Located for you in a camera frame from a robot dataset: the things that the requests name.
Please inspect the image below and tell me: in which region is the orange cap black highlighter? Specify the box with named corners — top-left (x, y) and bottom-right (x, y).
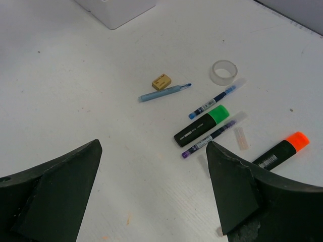
top-left (252, 132), bottom-right (310, 170)

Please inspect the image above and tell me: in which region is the purple gel pen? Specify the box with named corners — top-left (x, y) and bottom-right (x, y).
top-left (181, 111), bottom-right (248, 159)

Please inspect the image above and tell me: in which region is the white compartment organizer box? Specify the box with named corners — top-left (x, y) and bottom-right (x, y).
top-left (76, 0), bottom-right (157, 30)

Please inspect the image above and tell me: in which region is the light blue pen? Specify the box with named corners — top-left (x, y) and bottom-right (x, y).
top-left (138, 83), bottom-right (192, 102)

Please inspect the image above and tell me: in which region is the blue gel pen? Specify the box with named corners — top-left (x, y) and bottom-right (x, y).
top-left (188, 78), bottom-right (247, 120)

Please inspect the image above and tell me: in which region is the clear peach pen cap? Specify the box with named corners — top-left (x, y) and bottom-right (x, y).
top-left (234, 127), bottom-right (249, 151)

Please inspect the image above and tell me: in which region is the green cap black highlighter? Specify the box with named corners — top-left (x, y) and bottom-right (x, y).
top-left (174, 105), bottom-right (230, 147)

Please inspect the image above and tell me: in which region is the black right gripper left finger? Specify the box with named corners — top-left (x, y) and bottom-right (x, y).
top-left (1, 139), bottom-right (102, 241)

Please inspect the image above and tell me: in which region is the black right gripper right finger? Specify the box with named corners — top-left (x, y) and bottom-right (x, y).
top-left (206, 142), bottom-right (322, 241)

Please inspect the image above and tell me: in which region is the clear tape roll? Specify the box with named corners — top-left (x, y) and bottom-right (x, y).
top-left (209, 60), bottom-right (238, 86)

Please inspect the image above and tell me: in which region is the tan eraser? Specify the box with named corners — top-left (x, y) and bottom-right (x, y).
top-left (152, 74), bottom-right (172, 91)

